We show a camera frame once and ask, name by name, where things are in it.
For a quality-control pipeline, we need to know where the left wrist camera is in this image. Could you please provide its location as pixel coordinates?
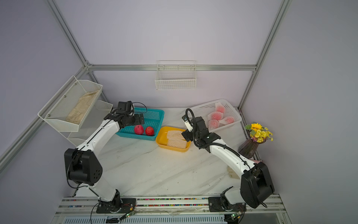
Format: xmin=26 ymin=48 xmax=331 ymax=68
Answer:
xmin=116 ymin=101 xmax=134 ymax=114

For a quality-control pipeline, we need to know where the teal plastic perforated basket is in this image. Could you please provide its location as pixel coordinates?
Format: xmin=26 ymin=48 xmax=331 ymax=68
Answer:
xmin=116 ymin=107 xmax=165 ymax=141

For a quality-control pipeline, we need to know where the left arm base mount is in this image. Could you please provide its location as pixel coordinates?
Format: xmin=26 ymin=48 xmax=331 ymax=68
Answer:
xmin=96 ymin=190 xmax=137 ymax=214

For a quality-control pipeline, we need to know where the white two-tier wire shelf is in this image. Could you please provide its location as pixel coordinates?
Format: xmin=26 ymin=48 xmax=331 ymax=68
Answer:
xmin=38 ymin=76 xmax=113 ymax=146

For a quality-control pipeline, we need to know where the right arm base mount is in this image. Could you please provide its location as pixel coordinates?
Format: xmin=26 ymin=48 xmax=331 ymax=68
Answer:
xmin=208 ymin=186 xmax=247 ymax=212

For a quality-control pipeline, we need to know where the netted apple left back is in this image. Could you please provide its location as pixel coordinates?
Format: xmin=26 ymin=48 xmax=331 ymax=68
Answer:
xmin=208 ymin=119 xmax=220 ymax=131

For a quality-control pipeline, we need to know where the yellow flower bouquet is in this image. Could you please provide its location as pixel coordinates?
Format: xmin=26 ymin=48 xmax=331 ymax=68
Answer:
xmin=245 ymin=123 xmax=274 ymax=144

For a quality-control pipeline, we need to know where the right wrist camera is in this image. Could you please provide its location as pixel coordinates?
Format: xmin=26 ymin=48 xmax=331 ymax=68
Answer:
xmin=182 ymin=114 xmax=194 ymax=132

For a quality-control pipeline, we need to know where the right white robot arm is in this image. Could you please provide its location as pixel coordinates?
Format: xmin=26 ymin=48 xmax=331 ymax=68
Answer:
xmin=182 ymin=115 xmax=275 ymax=210

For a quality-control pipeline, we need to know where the aluminium frame structure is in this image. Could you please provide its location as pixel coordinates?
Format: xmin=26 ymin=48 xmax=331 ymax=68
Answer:
xmin=0 ymin=0 xmax=293 ymax=174

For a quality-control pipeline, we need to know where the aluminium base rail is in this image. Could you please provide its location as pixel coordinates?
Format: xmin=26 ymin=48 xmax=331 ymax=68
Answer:
xmin=51 ymin=195 xmax=291 ymax=224

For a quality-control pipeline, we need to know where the beige cloth in shelf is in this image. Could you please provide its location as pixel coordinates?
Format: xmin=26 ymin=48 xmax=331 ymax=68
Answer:
xmin=65 ymin=90 xmax=99 ymax=125

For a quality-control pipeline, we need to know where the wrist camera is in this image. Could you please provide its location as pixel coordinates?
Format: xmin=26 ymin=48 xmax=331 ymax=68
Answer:
xmin=182 ymin=114 xmax=194 ymax=132
xmin=116 ymin=101 xmax=134 ymax=114

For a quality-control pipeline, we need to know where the white wire wall basket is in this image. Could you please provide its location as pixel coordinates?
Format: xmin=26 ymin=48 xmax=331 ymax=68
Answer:
xmin=155 ymin=60 xmax=197 ymax=91

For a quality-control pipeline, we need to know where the netted apple right side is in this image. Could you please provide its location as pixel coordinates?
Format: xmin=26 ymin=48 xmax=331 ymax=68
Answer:
xmin=219 ymin=116 xmax=235 ymax=125

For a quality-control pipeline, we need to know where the yellow plastic tub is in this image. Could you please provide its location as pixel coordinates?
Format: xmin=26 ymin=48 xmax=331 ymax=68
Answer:
xmin=156 ymin=126 xmax=191 ymax=152

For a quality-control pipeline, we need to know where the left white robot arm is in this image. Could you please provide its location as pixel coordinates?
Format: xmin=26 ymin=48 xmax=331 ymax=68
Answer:
xmin=64 ymin=109 xmax=145 ymax=202

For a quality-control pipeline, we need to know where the netted red apple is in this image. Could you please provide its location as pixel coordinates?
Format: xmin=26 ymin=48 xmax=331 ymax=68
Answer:
xmin=145 ymin=127 xmax=155 ymax=136
xmin=134 ymin=125 xmax=145 ymax=135

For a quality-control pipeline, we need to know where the netted apple centre back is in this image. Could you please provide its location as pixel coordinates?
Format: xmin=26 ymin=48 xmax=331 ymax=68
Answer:
xmin=207 ymin=112 xmax=224 ymax=120

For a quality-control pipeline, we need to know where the white foam net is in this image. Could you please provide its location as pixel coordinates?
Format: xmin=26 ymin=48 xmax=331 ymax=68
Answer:
xmin=167 ymin=130 xmax=185 ymax=140
xmin=167 ymin=139 xmax=187 ymax=149

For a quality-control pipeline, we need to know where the dark glass vase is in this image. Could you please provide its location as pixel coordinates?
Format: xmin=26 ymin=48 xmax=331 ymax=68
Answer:
xmin=238 ymin=138 xmax=261 ymax=159

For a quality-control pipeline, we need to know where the white plastic perforated basket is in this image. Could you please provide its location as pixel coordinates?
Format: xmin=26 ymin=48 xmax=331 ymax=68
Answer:
xmin=191 ymin=99 xmax=242 ymax=132

